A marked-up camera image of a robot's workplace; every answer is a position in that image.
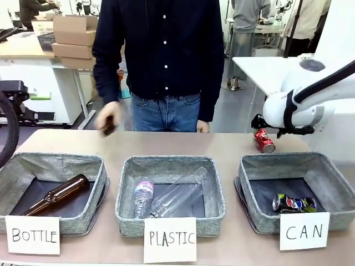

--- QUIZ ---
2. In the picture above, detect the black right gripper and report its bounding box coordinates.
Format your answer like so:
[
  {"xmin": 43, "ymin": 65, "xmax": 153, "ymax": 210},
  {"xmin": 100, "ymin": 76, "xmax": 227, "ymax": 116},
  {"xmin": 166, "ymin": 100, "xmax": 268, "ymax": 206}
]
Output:
[{"xmin": 251, "ymin": 113, "xmax": 267, "ymax": 130}]

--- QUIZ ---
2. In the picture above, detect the red crushed soda can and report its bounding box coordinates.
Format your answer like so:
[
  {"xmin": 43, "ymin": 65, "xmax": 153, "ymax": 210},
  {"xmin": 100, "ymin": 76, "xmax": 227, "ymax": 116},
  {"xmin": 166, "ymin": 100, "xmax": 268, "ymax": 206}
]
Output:
[{"xmin": 253, "ymin": 128, "xmax": 276, "ymax": 154}]

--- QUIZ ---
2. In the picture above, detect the crushed blue Pepsi can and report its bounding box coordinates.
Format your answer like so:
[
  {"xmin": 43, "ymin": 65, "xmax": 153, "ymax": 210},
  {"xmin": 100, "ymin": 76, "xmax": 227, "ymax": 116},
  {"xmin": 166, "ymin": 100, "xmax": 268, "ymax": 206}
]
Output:
[{"xmin": 271, "ymin": 193, "xmax": 317, "ymax": 213}]

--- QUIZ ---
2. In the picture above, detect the clear label-free plastic bottle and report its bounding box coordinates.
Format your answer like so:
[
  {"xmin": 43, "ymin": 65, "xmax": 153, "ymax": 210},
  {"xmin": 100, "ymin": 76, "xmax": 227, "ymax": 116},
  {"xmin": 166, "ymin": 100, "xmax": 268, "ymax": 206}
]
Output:
[{"xmin": 148, "ymin": 167, "xmax": 209, "ymax": 219}]

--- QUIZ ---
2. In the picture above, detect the pink label plastic water bottle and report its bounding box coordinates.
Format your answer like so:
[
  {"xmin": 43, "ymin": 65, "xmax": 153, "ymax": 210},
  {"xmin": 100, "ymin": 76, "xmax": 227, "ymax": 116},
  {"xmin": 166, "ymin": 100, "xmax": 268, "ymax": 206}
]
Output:
[{"xmin": 133, "ymin": 180, "xmax": 155, "ymax": 219}]

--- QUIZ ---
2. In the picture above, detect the small dark brown bottle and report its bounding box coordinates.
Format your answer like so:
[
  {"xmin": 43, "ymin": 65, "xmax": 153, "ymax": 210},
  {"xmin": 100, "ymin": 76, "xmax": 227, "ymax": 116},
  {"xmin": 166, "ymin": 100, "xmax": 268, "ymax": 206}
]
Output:
[{"xmin": 103, "ymin": 116, "xmax": 117, "ymax": 137}]

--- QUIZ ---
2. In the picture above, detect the brown glass beer bottle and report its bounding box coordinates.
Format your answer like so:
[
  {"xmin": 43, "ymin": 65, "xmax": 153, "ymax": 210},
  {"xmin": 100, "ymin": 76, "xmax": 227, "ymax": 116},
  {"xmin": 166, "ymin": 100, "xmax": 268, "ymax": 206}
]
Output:
[{"xmin": 21, "ymin": 173, "xmax": 91, "ymax": 217}]

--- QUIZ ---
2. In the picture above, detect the person's left forearm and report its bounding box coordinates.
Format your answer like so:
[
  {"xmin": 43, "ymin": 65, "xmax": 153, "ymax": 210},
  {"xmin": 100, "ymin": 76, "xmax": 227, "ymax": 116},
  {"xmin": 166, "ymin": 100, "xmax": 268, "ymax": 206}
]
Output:
[{"xmin": 198, "ymin": 73, "xmax": 224, "ymax": 122}]

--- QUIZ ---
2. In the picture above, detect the person's right forearm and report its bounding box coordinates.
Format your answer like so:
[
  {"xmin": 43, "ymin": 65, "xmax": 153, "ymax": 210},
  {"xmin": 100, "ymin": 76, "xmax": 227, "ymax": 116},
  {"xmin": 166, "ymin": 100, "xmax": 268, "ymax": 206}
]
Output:
[{"xmin": 93, "ymin": 62, "xmax": 125, "ymax": 106}]

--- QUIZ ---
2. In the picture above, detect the grey fabric basket marked can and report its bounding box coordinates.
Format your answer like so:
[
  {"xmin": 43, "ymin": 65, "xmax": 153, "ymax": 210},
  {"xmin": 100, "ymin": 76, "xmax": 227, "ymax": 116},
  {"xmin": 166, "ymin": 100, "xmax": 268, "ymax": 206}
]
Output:
[{"xmin": 234, "ymin": 151, "xmax": 355, "ymax": 233}]

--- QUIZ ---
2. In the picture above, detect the grey fabric basket marked plastic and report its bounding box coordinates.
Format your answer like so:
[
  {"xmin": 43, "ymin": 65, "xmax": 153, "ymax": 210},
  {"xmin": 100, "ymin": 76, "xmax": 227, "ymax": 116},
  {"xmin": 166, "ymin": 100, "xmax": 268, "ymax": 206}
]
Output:
[{"xmin": 115, "ymin": 155, "xmax": 227, "ymax": 237}]

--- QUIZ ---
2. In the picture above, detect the white paper sign CAN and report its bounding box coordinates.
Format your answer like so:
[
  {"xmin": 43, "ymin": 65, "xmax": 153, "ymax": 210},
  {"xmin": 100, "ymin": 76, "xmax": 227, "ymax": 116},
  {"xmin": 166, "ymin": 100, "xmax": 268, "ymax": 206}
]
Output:
[{"xmin": 279, "ymin": 212, "xmax": 331, "ymax": 252}]

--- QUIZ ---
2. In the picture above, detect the grey fabric basket marked bottle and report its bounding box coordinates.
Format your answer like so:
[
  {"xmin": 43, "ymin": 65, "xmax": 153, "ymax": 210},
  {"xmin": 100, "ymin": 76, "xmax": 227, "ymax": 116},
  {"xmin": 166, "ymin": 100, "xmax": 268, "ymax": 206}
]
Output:
[{"xmin": 0, "ymin": 151, "xmax": 111, "ymax": 236}]

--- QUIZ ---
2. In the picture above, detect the person's left hand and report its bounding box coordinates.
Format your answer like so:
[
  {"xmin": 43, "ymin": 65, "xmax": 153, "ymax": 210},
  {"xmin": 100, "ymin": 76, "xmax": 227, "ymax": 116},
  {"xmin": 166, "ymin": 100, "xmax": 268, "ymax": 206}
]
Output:
[{"xmin": 196, "ymin": 119, "xmax": 211, "ymax": 134}]

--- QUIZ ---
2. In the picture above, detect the person's right hand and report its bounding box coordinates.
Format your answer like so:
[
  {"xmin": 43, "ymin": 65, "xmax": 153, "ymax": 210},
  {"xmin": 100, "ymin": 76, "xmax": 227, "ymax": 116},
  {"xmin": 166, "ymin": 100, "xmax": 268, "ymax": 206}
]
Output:
[{"xmin": 95, "ymin": 101, "xmax": 120, "ymax": 136}]

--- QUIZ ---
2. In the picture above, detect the white table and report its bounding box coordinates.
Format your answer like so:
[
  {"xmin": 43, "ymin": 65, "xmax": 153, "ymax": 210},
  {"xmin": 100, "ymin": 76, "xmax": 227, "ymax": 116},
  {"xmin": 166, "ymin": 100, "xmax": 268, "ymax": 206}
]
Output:
[{"xmin": 231, "ymin": 56, "xmax": 303, "ymax": 132}]

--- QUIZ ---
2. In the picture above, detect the bystander in grey clothes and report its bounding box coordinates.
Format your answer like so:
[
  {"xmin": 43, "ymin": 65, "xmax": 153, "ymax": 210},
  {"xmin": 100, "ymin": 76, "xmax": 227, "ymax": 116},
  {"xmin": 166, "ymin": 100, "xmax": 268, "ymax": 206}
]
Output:
[{"xmin": 227, "ymin": 0, "xmax": 272, "ymax": 91}]

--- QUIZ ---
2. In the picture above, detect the bystander in beige coat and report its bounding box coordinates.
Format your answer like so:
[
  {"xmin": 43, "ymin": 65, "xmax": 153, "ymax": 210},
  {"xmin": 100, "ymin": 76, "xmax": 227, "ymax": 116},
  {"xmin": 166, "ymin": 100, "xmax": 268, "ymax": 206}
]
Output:
[{"xmin": 284, "ymin": 0, "xmax": 332, "ymax": 58}]

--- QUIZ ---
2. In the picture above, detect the person in dark shirt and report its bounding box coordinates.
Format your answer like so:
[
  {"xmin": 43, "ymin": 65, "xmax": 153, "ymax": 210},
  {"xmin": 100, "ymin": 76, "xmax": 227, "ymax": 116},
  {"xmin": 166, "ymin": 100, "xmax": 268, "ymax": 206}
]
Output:
[{"xmin": 92, "ymin": 0, "xmax": 225, "ymax": 132}]

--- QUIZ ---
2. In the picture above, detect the white paper sign PLASTIC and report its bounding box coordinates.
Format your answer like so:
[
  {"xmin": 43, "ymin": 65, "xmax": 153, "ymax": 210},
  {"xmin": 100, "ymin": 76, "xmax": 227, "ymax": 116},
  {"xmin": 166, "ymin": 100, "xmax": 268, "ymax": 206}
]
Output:
[{"xmin": 143, "ymin": 217, "xmax": 197, "ymax": 264}]

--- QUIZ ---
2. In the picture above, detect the closed flat cardboard box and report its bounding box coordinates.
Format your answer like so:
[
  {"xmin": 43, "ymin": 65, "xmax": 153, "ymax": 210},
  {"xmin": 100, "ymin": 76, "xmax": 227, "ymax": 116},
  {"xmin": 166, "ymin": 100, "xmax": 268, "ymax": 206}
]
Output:
[
  {"xmin": 60, "ymin": 57, "xmax": 97, "ymax": 70},
  {"xmin": 51, "ymin": 43, "xmax": 95, "ymax": 60}
]

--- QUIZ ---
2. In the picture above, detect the open cardboard box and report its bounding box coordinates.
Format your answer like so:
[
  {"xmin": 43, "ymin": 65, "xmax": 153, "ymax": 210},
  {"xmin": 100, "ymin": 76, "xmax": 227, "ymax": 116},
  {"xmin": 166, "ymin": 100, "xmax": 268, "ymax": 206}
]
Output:
[{"xmin": 52, "ymin": 14, "xmax": 99, "ymax": 47}]

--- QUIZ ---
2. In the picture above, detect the white green box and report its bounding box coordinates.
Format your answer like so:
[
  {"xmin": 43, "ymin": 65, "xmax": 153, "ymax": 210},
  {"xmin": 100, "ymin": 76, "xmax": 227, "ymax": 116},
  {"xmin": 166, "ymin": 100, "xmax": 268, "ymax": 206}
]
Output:
[{"xmin": 27, "ymin": 88, "xmax": 53, "ymax": 100}]

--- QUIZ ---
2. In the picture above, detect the black plastic crate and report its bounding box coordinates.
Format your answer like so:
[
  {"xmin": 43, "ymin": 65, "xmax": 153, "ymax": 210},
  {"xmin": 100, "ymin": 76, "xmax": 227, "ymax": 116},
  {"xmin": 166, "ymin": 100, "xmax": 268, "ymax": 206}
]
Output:
[{"xmin": 37, "ymin": 32, "xmax": 55, "ymax": 52}]

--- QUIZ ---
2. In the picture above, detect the small pale cardboard box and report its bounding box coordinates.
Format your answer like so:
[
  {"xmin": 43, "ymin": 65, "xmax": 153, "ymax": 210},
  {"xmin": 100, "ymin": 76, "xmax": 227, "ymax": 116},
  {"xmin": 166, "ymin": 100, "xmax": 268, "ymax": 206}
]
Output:
[{"xmin": 31, "ymin": 21, "xmax": 55, "ymax": 34}]

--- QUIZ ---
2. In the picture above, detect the white desk with wooden top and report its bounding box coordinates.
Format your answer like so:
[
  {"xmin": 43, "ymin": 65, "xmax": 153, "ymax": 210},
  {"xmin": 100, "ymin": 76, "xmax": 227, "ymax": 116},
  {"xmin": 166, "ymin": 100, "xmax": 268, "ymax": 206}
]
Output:
[{"xmin": 0, "ymin": 34, "xmax": 97, "ymax": 130}]

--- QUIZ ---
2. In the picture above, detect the white paper sign BOTTLE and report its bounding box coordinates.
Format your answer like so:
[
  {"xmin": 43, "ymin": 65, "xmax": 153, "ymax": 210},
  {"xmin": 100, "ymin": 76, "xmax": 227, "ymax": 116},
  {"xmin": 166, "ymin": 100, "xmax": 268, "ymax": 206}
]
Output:
[{"xmin": 4, "ymin": 215, "xmax": 61, "ymax": 255}]

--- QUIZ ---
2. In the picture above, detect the bystander in brown top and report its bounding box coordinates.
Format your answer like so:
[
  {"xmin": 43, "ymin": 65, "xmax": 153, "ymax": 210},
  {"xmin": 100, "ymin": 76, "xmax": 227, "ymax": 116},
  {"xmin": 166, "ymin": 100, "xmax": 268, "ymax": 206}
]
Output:
[{"xmin": 19, "ymin": 0, "xmax": 58, "ymax": 31}]

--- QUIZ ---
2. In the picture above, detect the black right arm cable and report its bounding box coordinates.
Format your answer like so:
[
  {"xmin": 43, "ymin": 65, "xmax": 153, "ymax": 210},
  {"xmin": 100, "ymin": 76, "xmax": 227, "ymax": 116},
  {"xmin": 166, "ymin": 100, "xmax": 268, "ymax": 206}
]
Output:
[{"xmin": 276, "ymin": 59, "xmax": 355, "ymax": 139}]

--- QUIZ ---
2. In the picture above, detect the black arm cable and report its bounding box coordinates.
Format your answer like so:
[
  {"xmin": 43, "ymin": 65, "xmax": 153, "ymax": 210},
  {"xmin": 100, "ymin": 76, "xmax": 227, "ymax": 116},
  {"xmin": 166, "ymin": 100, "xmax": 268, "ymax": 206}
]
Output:
[
  {"xmin": 276, "ymin": 59, "xmax": 355, "ymax": 139},
  {"xmin": 0, "ymin": 91, "xmax": 20, "ymax": 168}
]

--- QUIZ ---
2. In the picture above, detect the black machine frame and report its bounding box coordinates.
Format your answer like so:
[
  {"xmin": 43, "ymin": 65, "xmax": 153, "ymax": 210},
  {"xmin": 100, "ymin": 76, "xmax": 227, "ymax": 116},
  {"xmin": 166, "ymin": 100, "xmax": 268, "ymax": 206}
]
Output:
[{"xmin": 0, "ymin": 80, "xmax": 56, "ymax": 127}]

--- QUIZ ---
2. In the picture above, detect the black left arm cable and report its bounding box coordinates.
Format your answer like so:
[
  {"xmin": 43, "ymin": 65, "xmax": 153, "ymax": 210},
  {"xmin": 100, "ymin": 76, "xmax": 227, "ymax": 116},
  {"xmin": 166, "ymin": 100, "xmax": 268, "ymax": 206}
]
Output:
[{"xmin": 0, "ymin": 91, "xmax": 20, "ymax": 168}]

